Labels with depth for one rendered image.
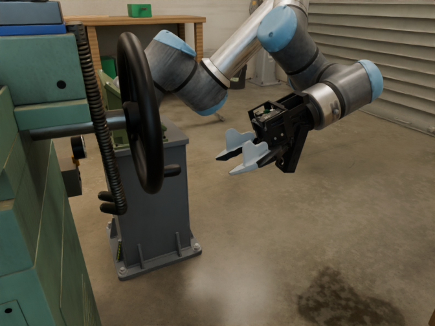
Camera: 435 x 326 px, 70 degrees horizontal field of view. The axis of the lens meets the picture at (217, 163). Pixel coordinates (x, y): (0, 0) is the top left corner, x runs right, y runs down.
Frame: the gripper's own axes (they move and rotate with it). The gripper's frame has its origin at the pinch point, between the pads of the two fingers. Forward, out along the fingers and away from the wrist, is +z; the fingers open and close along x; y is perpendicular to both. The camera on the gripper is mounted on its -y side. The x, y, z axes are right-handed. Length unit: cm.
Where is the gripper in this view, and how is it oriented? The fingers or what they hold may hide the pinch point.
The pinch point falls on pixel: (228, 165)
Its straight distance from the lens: 62.9
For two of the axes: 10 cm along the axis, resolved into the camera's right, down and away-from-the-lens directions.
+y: -3.2, -7.7, -5.5
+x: 3.9, 4.2, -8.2
